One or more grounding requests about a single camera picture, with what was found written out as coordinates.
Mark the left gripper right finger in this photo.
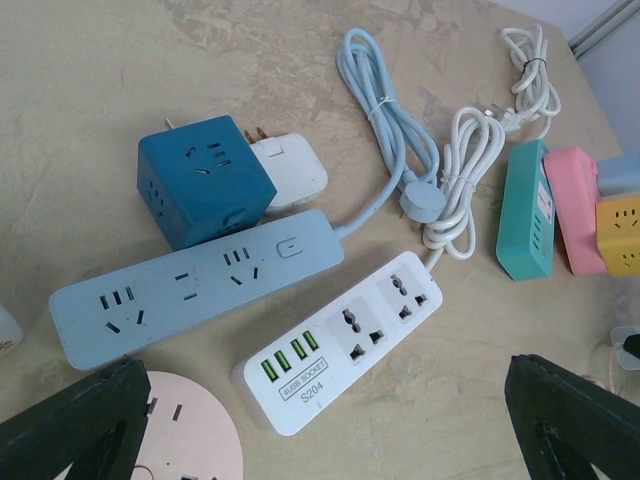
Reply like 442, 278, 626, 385
504, 354, 639, 479

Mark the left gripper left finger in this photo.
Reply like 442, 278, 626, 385
1, 358, 150, 479

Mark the yellow cube socket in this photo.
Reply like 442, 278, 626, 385
596, 194, 640, 277

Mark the pink triangular power strip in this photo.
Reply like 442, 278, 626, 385
543, 147, 607, 275

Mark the small blue charger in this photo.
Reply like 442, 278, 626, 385
596, 153, 640, 197

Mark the dark blue cube socket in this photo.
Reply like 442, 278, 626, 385
137, 115, 277, 251

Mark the white cube socket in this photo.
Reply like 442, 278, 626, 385
0, 304, 24, 356

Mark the pink round power strip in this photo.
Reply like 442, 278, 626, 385
131, 371, 244, 480

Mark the light blue power strip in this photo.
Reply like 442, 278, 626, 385
49, 210, 344, 371

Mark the white power strip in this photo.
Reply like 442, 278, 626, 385
231, 251, 443, 436

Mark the teal power strip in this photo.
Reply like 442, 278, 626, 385
496, 139, 555, 281

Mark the white charger block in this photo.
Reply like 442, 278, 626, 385
244, 127, 328, 215

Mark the white coiled cable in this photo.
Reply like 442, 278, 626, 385
422, 105, 507, 266

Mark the light blue coiled cable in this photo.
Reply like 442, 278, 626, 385
329, 27, 446, 240

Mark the aluminium rail frame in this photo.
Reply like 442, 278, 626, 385
569, 0, 639, 59

